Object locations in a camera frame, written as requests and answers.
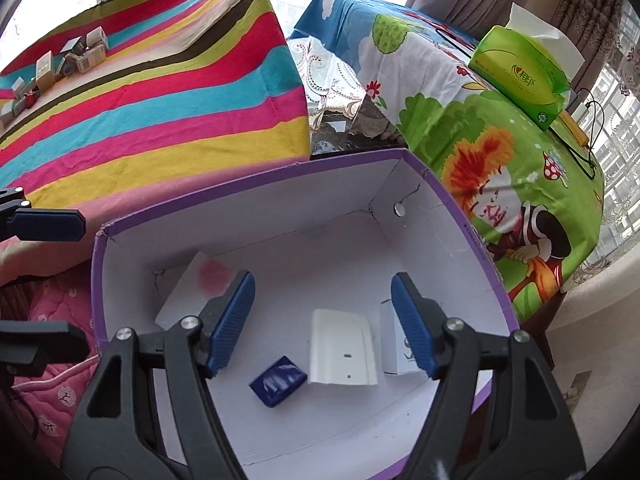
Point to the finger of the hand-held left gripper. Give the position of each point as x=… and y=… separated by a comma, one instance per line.
x=40, y=342
x=45, y=225

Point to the cartoon printed cloth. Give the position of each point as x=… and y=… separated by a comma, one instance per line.
x=450, y=125

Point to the white lace table cloth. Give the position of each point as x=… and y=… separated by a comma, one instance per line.
x=325, y=75

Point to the white plastic bracket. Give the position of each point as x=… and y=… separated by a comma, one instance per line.
x=340, y=340

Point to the striped colourful cloth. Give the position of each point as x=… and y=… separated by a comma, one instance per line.
x=175, y=85

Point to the small white cube box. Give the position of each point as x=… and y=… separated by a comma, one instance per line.
x=72, y=46
x=96, y=39

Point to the white box with dark print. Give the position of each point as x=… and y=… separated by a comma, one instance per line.
x=392, y=345

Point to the pink quilt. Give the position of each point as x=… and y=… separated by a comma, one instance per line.
x=60, y=400

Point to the purple cardboard box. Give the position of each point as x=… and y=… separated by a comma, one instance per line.
x=300, y=260

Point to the green tissue pack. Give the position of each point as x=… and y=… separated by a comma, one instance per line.
x=520, y=75

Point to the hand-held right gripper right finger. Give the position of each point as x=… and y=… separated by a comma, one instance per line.
x=410, y=320

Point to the green and white medicine box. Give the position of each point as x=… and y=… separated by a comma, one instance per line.
x=90, y=60

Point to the white box with pink print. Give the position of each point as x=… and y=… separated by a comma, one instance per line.
x=190, y=290

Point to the small dark blue box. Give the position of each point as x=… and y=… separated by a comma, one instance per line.
x=277, y=382

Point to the yellow flat box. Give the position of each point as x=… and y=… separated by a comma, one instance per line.
x=575, y=132

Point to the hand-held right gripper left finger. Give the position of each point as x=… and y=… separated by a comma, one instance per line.
x=232, y=320

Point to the black glossy table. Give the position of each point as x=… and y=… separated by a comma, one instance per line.
x=340, y=142

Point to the brown curtain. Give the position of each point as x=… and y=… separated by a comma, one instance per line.
x=575, y=0

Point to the small red item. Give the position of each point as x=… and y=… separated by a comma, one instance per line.
x=31, y=100

